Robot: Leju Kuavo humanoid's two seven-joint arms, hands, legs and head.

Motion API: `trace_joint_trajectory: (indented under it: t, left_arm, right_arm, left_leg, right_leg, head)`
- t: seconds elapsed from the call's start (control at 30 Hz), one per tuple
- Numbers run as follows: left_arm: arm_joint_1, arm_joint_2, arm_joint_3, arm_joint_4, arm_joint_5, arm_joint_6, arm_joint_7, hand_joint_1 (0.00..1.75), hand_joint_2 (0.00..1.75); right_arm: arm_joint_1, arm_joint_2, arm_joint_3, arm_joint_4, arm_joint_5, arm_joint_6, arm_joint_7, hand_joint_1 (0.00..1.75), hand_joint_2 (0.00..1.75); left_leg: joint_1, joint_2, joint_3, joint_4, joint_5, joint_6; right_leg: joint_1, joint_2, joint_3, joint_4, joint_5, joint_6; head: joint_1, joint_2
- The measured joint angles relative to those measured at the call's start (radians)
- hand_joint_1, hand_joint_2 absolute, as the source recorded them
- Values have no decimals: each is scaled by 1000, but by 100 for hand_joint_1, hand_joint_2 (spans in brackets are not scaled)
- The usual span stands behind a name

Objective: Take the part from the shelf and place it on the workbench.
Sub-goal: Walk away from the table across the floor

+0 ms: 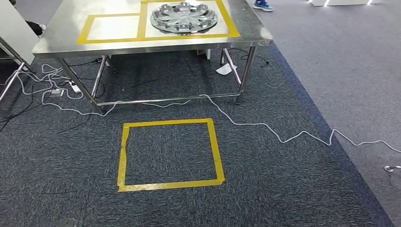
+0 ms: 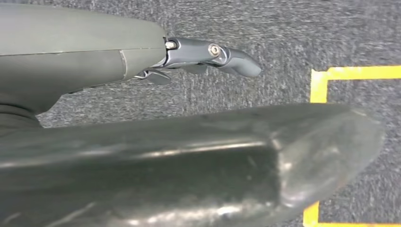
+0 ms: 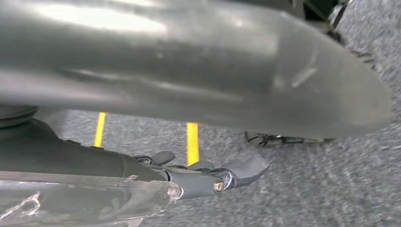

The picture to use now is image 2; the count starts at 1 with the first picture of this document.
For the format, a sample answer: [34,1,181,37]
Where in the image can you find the yellow floor tape square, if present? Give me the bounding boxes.
[302,65,401,227]

